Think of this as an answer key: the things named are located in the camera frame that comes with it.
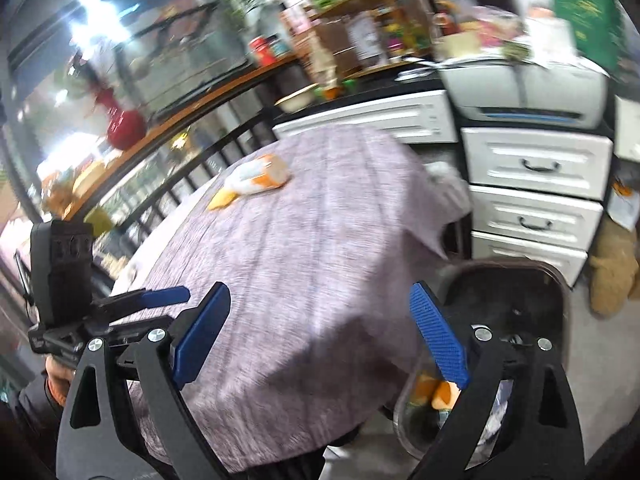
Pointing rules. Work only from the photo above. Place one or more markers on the orange lidded jar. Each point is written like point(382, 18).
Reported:
point(255, 177)

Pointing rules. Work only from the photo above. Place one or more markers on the white bowl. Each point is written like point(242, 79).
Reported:
point(296, 100)

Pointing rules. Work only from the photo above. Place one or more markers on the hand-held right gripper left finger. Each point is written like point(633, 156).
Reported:
point(200, 335)

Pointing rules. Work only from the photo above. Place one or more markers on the dark trash bin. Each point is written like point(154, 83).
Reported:
point(500, 300)

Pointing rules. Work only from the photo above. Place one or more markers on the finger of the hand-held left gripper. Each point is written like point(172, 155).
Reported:
point(160, 296)

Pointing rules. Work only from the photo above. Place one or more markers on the plain white drawer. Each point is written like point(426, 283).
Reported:
point(530, 255)

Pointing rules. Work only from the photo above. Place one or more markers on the red tin can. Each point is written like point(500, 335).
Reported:
point(262, 51)

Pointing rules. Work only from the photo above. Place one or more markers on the wooden shelf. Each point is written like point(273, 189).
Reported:
point(380, 10)

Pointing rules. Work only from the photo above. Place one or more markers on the wide white drawer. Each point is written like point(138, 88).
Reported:
point(370, 115)

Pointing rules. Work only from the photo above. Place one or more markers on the red vase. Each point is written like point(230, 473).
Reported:
point(122, 125)

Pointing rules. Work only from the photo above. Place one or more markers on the person's left hand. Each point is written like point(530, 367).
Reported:
point(56, 377)

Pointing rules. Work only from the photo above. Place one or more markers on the tan printed paper bag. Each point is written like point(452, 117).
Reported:
point(322, 62)

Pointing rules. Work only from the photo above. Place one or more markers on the person's left forearm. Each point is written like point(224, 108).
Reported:
point(35, 410)

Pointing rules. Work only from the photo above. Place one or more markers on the white printer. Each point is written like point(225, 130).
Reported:
point(525, 90)

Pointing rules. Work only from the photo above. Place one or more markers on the green printed cloth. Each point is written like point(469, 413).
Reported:
point(585, 10)

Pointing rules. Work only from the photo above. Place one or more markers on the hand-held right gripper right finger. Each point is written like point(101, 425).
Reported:
point(440, 335)

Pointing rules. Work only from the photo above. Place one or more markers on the teal tin can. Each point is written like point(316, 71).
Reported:
point(281, 46)

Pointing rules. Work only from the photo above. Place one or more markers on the black metal railing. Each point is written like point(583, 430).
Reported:
point(200, 160)

